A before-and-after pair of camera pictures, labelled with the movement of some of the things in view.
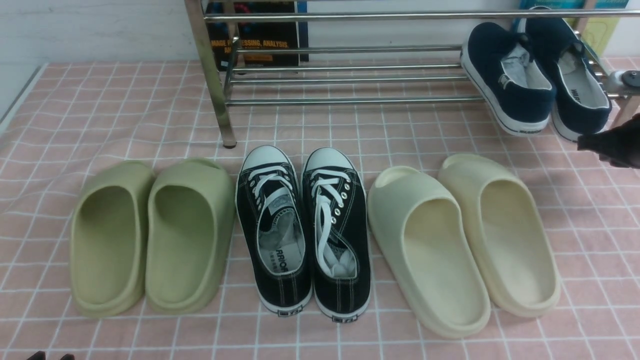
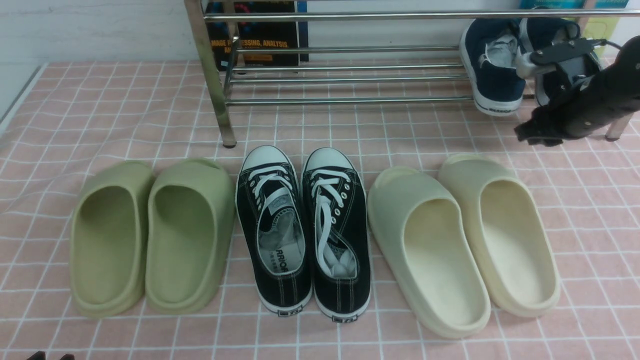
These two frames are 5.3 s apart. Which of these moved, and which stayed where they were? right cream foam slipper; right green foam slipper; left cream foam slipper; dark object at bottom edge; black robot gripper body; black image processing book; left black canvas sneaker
Moved: black robot gripper body
Stayed: right cream foam slipper; black image processing book; left cream foam slipper; left black canvas sneaker; dark object at bottom edge; right green foam slipper
